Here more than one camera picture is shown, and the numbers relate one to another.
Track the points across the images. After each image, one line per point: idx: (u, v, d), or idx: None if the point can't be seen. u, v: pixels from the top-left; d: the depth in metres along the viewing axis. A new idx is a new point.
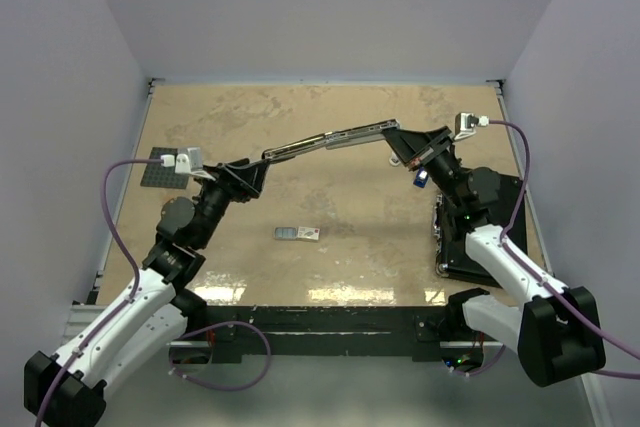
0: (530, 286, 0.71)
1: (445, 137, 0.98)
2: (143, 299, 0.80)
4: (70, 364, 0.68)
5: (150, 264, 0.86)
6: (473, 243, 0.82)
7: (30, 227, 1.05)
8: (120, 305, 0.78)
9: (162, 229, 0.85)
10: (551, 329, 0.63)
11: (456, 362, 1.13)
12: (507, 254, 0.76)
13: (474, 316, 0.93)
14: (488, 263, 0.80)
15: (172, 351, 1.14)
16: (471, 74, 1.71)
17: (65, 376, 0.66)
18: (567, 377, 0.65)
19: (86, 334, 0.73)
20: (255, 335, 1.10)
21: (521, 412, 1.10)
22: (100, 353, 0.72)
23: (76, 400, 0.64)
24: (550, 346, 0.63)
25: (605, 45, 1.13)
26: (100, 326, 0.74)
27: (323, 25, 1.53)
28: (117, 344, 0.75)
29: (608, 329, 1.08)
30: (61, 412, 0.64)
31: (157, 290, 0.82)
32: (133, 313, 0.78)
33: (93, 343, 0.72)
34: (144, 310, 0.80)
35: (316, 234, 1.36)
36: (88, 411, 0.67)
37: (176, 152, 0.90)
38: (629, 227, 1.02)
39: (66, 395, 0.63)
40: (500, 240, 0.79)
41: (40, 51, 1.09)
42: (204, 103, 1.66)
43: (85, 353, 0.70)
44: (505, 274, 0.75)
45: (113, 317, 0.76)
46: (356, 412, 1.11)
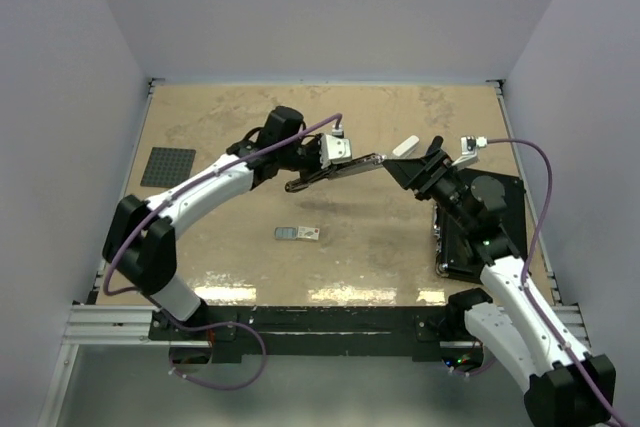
0: (550, 347, 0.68)
1: (440, 154, 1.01)
2: (227, 177, 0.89)
4: (162, 210, 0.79)
5: (233, 153, 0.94)
6: (492, 278, 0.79)
7: (30, 228, 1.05)
8: (206, 176, 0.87)
9: (271, 118, 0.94)
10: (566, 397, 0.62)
11: (456, 362, 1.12)
12: (528, 304, 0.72)
13: (475, 322, 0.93)
14: (505, 300, 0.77)
15: (172, 351, 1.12)
16: (471, 74, 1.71)
17: (155, 217, 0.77)
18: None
19: (175, 190, 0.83)
20: (250, 335, 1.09)
21: (519, 413, 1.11)
22: (186, 209, 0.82)
23: (161, 238, 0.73)
24: (562, 413, 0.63)
25: (605, 47, 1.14)
26: (188, 187, 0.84)
27: (324, 23, 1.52)
28: (198, 208, 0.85)
29: (608, 330, 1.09)
30: (146, 250, 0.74)
31: (240, 172, 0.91)
32: (217, 184, 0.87)
33: (180, 200, 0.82)
34: (224, 187, 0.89)
35: (316, 234, 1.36)
36: (164, 262, 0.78)
37: (346, 143, 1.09)
38: (629, 230, 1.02)
39: (155, 233, 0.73)
40: (522, 285, 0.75)
41: (40, 51, 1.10)
42: (204, 103, 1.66)
43: (174, 205, 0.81)
44: (523, 324, 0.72)
45: (199, 184, 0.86)
46: (356, 412, 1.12)
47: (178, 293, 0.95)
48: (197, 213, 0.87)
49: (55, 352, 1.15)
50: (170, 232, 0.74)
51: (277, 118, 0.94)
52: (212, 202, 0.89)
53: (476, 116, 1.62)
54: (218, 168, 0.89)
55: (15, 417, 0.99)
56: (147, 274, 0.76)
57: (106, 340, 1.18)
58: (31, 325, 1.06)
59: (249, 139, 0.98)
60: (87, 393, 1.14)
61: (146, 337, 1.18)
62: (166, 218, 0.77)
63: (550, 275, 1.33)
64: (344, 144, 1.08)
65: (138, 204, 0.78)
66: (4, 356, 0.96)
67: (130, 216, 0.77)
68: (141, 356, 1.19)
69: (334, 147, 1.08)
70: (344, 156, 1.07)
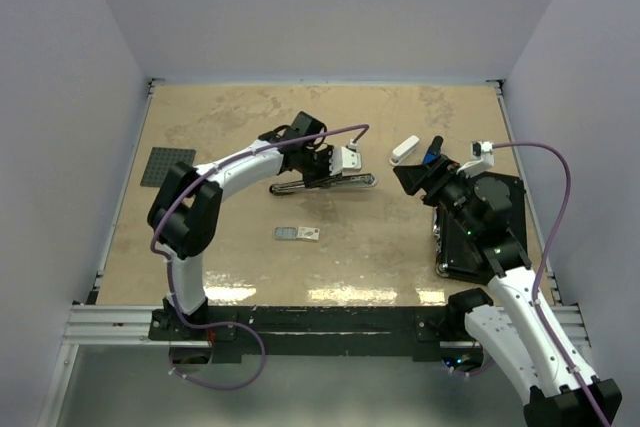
0: (559, 369, 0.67)
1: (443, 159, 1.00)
2: (262, 157, 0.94)
4: (209, 176, 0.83)
5: (265, 139, 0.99)
6: (500, 289, 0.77)
7: (30, 228, 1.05)
8: (245, 153, 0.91)
9: (300, 118, 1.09)
10: (571, 419, 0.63)
11: (456, 361, 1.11)
12: (538, 322, 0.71)
13: (476, 325, 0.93)
14: (511, 312, 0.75)
15: (172, 351, 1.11)
16: (471, 74, 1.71)
17: (202, 183, 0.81)
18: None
19: (219, 162, 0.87)
20: (250, 335, 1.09)
21: (519, 413, 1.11)
22: (229, 179, 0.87)
23: (210, 199, 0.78)
24: None
25: (605, 47, 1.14)
26: (231, 160, 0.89)
27: (324, 24, 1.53)
28: (237, 182, 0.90)
29: (608, 331, 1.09)
30: (194, 210, 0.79)
31: (273, 154, 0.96)
32: (254, 163, 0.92)
33: (225, 170, 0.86)
34: (259, 166, 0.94)
35: (316, 234, 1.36)
36: (206, 228, 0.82)
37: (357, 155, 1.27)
38: (629, 231, 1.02)
39: (204, 194, 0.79)
40: (533, 302, 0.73)
41: (40, 51, 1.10)
42: (204, 103, 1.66)
43: (219, 174, 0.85)
44: (531, 341, 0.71)
45: (240, 160, 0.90)
46: (356, 413, 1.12)
47: (196, 280, 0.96)
48: (234, 188, 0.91)
49: (55, 353, 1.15)
50: (217, 195, 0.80)
51: (306, 120, 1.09)
52: (246, 181, 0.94)
53: (476, 115, 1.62)
54: (255, 148, 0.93)
55: (15, 417, 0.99)
56: (191, 236, 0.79)
57: (106, 340, 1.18)
58: (31, 325, 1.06)
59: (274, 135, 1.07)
60: (88, 393, 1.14)
61: (146, 337, 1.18)
62: (214, 182, 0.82)
63: (550, 275, 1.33)
64: (356, 157, 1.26)
65: (188, 170, 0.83)
66: (4, 355, 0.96)
67: (180, 180, 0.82)
68: (141, 356, 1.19)
69: (349, 158, 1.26)
70: (356, 167, 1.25)
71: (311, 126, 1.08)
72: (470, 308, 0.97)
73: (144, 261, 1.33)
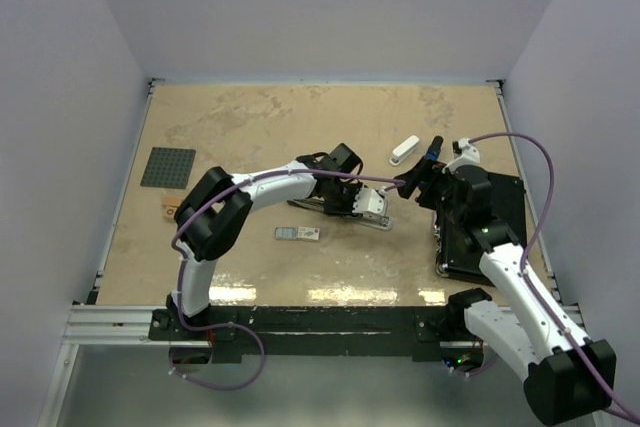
0: (550, 333, 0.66)
1: (423, 161, 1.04)
2: (296, 178, 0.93)
4: (242, 186, 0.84)
5: (303, 162, 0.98)
6: (490, 265, 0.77)
7: (30, 228, 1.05)
8: (281, 171, 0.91)
9: (341, 148, 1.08)
10: (567, 382, 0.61)
11: (456, 362, 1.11)
12: (528, 290, 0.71)
13: (475, 322, 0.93)
14: (503, 287, 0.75)
15: (172, 351, 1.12)
16: (471, 74, 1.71)
17: (234, 192, 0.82)
18: (571, 416, 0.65)
19: (255, 175, 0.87)
20: (250, 336, 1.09)
21: (519, 413, 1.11)
22: (260, 193, 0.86)
23: (239, 210, 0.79)
24: (562, 398, 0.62)
25: (605, 47, 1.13)
26: (268, 175, 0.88)
27: (323, 24, 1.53)
28: (268, 197, 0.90)
29: (609, 331, 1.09)
30: (221, 218, 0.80)
31: (307, 178, 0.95)
32: (287, 182, 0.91)
33: (259, 183, 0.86)
34: (290, 186, 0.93)
35: (316, 234, 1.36)
36: (230, 236, 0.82)
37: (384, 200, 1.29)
38: (628, 231, 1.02)
39: (235, 204, 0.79)
40: (521, 272, 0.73)
41: (39, 50, 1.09)
42: (204, 103, 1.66)
43: (252, 187, 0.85)
44: (523, 311, 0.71)
45: (275, 176, 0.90)
46: (356, 413, 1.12)
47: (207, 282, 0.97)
48: (263, 203, 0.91)
49: (55, 352, 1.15)
50: (246, 207, 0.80)
51: (344, 150, 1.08)
52: (276, 198, 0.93)
53: (477, 116, 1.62)
54: (291, 168, 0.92)
55: (15, 417, 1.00)
56: (213, 242, 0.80)
57: (106, 340, 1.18)
58: (31, 325, 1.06)
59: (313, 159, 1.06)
60: (88, 392, 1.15)
61: (146, 337, 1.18)
62: (245, 193, 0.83)
63: (550, 275, 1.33)
64: (382, 203, 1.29)
65: (223, 177, 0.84)
66: (3, 355, 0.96)
67: (214, 185, 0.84)
68: (141, 355, 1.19)
69: (375, 203, 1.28)
70: (379, 212, 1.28)
71: (350, 158, 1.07)
72: (470, 305, 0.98)
73: (144, 261, 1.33)
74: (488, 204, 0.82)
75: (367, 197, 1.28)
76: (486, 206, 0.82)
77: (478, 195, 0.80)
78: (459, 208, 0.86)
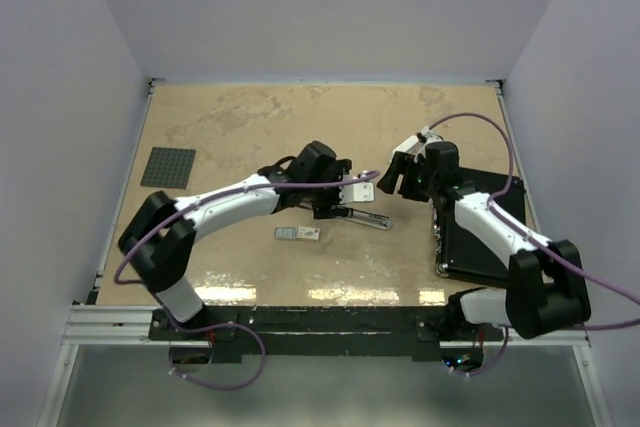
0: (516, 242, 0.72)
1: (396, 154, 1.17)
2: (254, 195, 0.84)
4: (186, 212, 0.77)
5: (265, 174, 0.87)
6: (462, 211, 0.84)
7: (30, 228, 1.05)
8: (236, 188, 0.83)
9: (308, 150, 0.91)
10: (535, 276, 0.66)
11: (455, 362, 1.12)
12: (494, 216, 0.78)
13: (466, 305, 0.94)
14: (476, 225, 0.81)
15: (172, 351, 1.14)
16: (471, 74, 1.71)
17: (177, 219, 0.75)
18: (555, 324, 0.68)
19: (203, 196, 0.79)
20: (249, 335, 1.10)
21: (519, 413, 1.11)
22: (209, 217, 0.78)
23: (180, 240, 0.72)
24: (534, 296, 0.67)
25: (605, 47, 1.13)
26: (217, 196, 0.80)
27: (323, 24, 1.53)
28: (222, 218, 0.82)
29: (611, 330, 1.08)
30: (162, 250, 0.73)
31: (269, 193, 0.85)
32: (244, 200, 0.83)
33: (206, 207, 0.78)
34: (250, 204, 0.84)
35: (316, 234, 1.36)
36: (176, 266, 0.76)
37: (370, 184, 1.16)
38: (628, 231, 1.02)
39: (175, 234, 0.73)
40: (487, 205, 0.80)
41: (39, 50, 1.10)
42: (204, 103, 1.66)
43: (199, 211, 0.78)
44: (494, 235, 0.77)
45: (228, 196, 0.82)
46: (356, 413, 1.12)
47: (181, 292, 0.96)
48: (217, 225, 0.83)
49: (55, 353, 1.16)
50: (189, 235, 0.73)
51: (312, 152, 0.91)
52: (235, 216, 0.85)
53: (477, 116, 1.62)
54: (248, 184, 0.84)
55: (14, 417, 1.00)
56: (157, 274, 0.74)
57: (106, 340, 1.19)
58: (31, 325, 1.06)
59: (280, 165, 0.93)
60: (87, 393, 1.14)
61: (146, 337, 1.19)
62: (189, 221, 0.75)
63: None
64: (368, 189, 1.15)
65: (165, 202, 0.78)
66: (3, 356, 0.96)
67: (156, 211, 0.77)
68: (141, 355, 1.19)
69: (360, 190, 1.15)
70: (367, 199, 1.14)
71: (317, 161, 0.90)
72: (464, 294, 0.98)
73: None
74: (457, 169, 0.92)
75: (351, 187, 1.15)
76: (456, 172, 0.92)
77: (447, 157, 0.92)
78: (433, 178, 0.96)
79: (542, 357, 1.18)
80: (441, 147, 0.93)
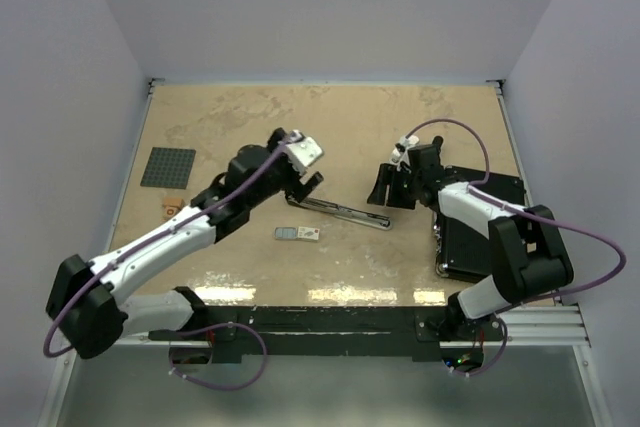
0: (493, 211, 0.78)
1: (381, 168, 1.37)
2: (185, 233, 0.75)
4: (105, 275, 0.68)
5: (198, 204, 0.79)
6: (446, 200, 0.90)
7: (30, 227, 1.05)
8: (162, 232, 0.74)
9: (233, 166, 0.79)
10: (513, 235, 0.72)
11: (456, 362, 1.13)
12: (473, 196, 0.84)
13: (465, 302, 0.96)
14: (460, 209, 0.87)
15: (172, 351, 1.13)
16: (471, 74, 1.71)
17: (95, 284, 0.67)
18: (537, 284, 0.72)
19: (123, 250, 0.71)
20: (250, 335, 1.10)
21: (519, 413, 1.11)
22: (133, 272, 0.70)
23: (101, 308, 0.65)
24: (515, 255, 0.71)
25: (605, 47, 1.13)
26: (139, 246, 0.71)
27: (323, 24, 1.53)
28: (152, 267, 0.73)
29: (612, 330, 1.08)
30: (85, 319, 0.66)
31: (201, 227, 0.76)
32: (173, 243, 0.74)
33: (127, 263, 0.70)
34: (184, 244, 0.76)
35: (316, 234, 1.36)
36: (106, 326, 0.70)
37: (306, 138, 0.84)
38: (627, 230, 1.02)
39: (94, 303, 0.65)
40: (468, 189, 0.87)
41: (40, 50, 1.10)
42: (204, 103, 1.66)
43: (119, 268, 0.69)
44: (475, 213, 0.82)
45: (154, 242, 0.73)
46: (356, 413, 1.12)
47: (157, 316, 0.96)
48: (151, 273, 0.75)
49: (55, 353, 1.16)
50: (111, 301, 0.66)
51: (238, 167, 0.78)
52: (169, 259, 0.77)
53: (476, 116, 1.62)
54: (176, 223, 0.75)
55: (14, 417, 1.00)
56: (86, 341, 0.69)
57: None
58: (31, 325, 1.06)
59: (217, 183, 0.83)
60: (88, 393, 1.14)
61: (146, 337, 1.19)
62: (109, 284, 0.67)
63: None
64: (310, 144, 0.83)
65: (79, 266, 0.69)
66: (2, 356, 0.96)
67: (71, 280, 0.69)
68: (141, 356, 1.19)
69: (302, 151, 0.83)
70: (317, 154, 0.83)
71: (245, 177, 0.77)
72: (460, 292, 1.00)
73: None
74: (438, 167, 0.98)
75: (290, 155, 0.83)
76: (437, 169, 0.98)
77: (429, 156, 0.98)
78: (417, 178, 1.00)
79: (541, 357, 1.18)
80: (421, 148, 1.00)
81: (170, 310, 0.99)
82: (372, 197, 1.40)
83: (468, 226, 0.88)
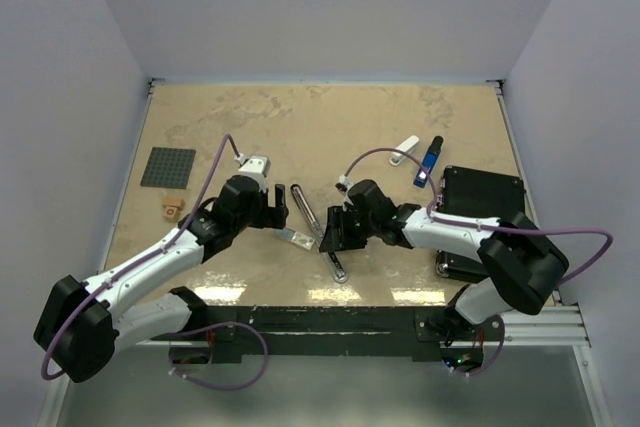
0: (473, 235, 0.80)
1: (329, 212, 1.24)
2: (176, 252, 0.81)
4: (99, 294, 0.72)
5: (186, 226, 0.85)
6: (413, 234, 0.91)
7: (29, 227, 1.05)
8: (153, 251, 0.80)
9: (226, 189, 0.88)
10: (506, 255, 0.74)
11: (456, 362, 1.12)
12: (441, 224, 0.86)
13: (465, 310, 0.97)
14: (434, 240, 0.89)
15: (172, 351, 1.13)
16: (471, 74, 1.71)
17: (92, 303, 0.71)
18: (548, 287, 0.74)
19: (117, 270, 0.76)
20: (250, 334, 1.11)
21: (518, 413, 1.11)
22: (127, 291, 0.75)
23: (96, 326, 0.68)
24: (516, 272, 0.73)
25: (605, 47, 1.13)
26: (131, 266, 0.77)
27: (323, 24, 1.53)
28: (145, 286, 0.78)
29: (612, 329, 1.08)
30: (79, 339, 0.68)
31: (189, 246, 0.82)
32: (164, 261, 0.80)
33: (121, 281, 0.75)
34: (174, 264, 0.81)
35: (309, 243, 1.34)
36: (98, 350, 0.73)
37: (250, 157, 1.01)
38: (627, 231, 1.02)
39: (89, 321, 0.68)
40: (431, 218, 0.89)
41: (39, 50, 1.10)
42: (204, 103, 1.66)
43: (114, 287, 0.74)
44: (452, 240, 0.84)
45: (144, 263, 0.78)
46: (356, 413, 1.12)
47: (154, 324, 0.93)
48: (144, 292, 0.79)
49: None
50: (107, 318, 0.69)
51: (231, 190, 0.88)
52: (159, 281, 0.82)
53: (476, 116, 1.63)
54: (167, 242, 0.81)
55: (13, 417, 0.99)
56: (79, 364, 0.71)
57: None
58: (30, 326, 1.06)
59: (203, 208, 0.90)
60: (87, 394, 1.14)
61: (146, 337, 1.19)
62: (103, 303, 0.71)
63: None
64: (256, 159, 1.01)
65: (74, 287, 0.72)
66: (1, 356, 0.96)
67: (65, 300, 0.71)
68: (141, 356, 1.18)
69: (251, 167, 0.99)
70: (264, 161, 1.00)
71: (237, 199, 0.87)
72: (458, 297, 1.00)
73: None
74: (385, 200, 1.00)
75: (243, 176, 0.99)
76: (386, 204, 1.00)
77: (373, 194, 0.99)
78: (370, 217, 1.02)
79: (541, 357, 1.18)
80: (362, 190, 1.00)
81: (165, 316, 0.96)
82: (325, 243, 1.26)
83: (445, 250, 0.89)
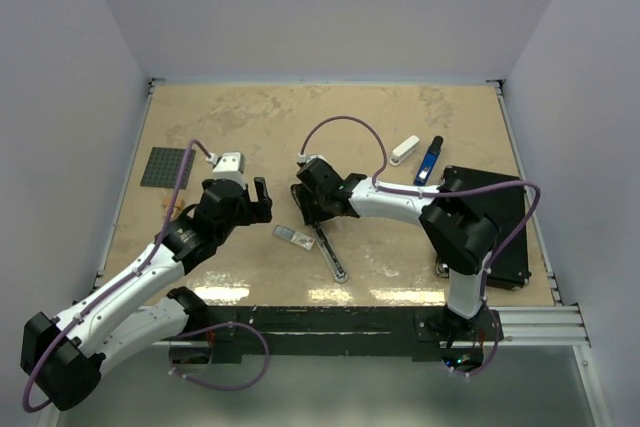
0: (415, 202, 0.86)
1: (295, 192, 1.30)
2: (151, 274, 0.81)
4: (71, 330, 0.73)
5: (164, 239, 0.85)
6: (359, 203, 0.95)
7: (29, 228, 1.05)
8: (126, 277, 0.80)
9: (206, 197, 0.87)
10: (446, 221, 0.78)
11: (456, 362, 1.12)
12: (386, 193, 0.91)
13: (456, 306, 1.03)
14: (380, 208, 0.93)
15: (172, 351, 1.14)
16: (471, 74, 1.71)
17: (63, 340, 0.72)
18: (482, 249, 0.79)
19: (89, 301, 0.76)
20: (250, 334, 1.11)
21: (518, 413, 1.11)
22: (99, 323, 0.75)
23: (70, 364, 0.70)
24: (455, 236, 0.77)
25: (605, 47, 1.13)
26: (104, 295, 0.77)
27: (323, 25, 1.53)
28: (120, 313, 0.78)
29: (612, 329, 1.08)
30: (55, 376, 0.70)
31: (165, 266, 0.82)
32: (137, 286, 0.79)
33: (93, 313, 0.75)
34: (149, 286, 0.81)
35: (309, 243, 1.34)
36: (82, 380, 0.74)
37: (224, 154, 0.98)
38: (627, 231, 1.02)
39: (62, 359, 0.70)
40: (376, 187, 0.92)
41: (40, 50, 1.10)
42: (204, 103, 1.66)
43: (86, 321, 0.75)
44: (396, 208, 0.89)
45: (116, 290, 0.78)
46: (356, 413, 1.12)
47: (147, 335, 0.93)
48: (121, 317, 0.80)
49: None
50: (80, 356, 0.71)
51: (211, 197, 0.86)
52: (139, 302, 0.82)
53: (476, 116, 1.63)
54: (139, 265, 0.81)
55: (14, 417, 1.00)
56: (62, 395, 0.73)
57: None
58: None
59: (185, 216, 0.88)
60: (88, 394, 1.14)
61: None
62: (76, 340, 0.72)
63: (550, 276, 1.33)
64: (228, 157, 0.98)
65: (47, 323, 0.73)
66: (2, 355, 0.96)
67: (39, 337, 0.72)
68: (141, 356, 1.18)
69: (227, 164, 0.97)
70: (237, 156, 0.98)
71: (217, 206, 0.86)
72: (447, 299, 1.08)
73: None
74: (331, 175, 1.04)
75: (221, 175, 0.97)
76: (332, 177, 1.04)
77: (318, 169, 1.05)
78: (319, 193, 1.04)
79: (541, 358, 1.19)
80: (309, 166, 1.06)
81: (161, 324, 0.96)
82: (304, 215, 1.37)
83: (392, 219, 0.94)
